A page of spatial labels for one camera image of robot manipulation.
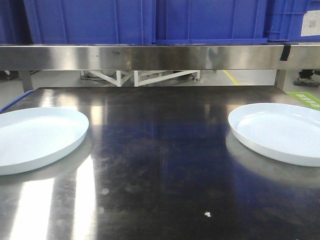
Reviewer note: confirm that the light blue plate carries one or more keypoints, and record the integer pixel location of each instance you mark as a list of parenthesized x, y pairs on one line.
[(283, 132), (33, 138)]

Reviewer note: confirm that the large blue crate middle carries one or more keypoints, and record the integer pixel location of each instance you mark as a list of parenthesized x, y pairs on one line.
[(210, 22)]

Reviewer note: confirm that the large blue crate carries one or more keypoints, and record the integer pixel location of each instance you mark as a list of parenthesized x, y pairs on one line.
[(91, 22), (210, 22)]

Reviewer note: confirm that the black tape strip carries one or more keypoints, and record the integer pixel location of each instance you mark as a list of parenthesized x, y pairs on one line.
[(285, 52)]

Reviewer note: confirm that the large blue crate left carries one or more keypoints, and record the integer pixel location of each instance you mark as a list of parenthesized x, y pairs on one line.
[(91, 22)]

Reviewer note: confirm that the green floor sign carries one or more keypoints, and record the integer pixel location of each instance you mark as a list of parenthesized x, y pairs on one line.
[(307, 99)]

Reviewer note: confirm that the person's shoe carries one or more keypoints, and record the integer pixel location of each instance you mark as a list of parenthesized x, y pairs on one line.
[(307, 82)]

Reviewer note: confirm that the blue crate with label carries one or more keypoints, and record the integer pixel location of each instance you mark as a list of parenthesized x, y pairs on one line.
[(292, 21)]

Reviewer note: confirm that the white metal frame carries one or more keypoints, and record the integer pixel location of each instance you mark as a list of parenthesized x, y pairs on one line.
[(139, 77)]

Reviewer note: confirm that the stainless steel shelf rail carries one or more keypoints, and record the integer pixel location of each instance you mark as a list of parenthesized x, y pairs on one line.
[(157, 57)]

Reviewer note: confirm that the right steel shelf post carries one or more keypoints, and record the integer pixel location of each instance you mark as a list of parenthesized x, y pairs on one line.
[(280, 77)]

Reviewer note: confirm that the steel shelf post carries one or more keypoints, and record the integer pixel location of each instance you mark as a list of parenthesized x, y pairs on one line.
[(280, 77), (25, 77)]

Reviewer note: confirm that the left steel shelf post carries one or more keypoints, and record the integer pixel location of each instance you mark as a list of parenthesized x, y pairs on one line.
[(25, 77)]

